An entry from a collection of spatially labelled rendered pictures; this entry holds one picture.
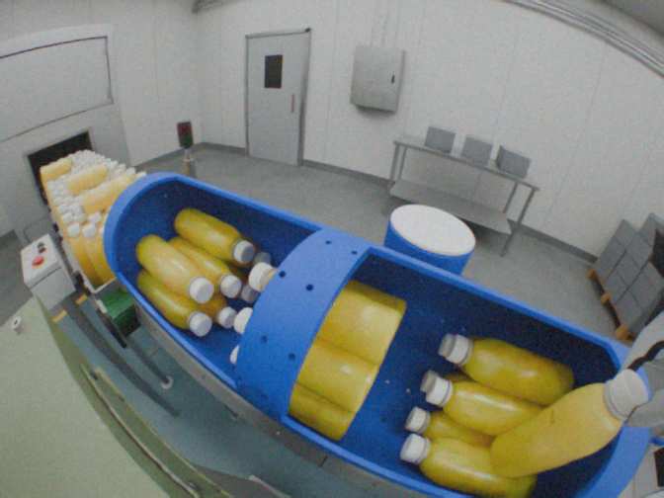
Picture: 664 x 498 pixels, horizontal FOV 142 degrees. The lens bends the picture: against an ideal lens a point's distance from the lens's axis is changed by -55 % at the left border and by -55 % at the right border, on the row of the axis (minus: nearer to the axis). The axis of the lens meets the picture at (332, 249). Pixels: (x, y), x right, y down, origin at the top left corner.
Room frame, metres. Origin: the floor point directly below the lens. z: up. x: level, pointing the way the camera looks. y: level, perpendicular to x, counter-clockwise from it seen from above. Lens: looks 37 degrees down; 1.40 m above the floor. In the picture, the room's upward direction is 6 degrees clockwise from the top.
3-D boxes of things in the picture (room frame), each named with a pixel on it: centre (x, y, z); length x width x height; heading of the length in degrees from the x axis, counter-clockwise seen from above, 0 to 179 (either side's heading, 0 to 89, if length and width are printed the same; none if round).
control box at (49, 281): (0.23, 0.74, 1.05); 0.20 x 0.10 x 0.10; 65
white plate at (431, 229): (0.66, -0.31, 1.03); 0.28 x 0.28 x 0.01
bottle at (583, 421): (0.02, -0.26, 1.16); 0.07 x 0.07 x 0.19
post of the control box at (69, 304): (0.23, 0.74, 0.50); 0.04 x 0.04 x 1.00; 65
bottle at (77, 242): (0.36, 0.72, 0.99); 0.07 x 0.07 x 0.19
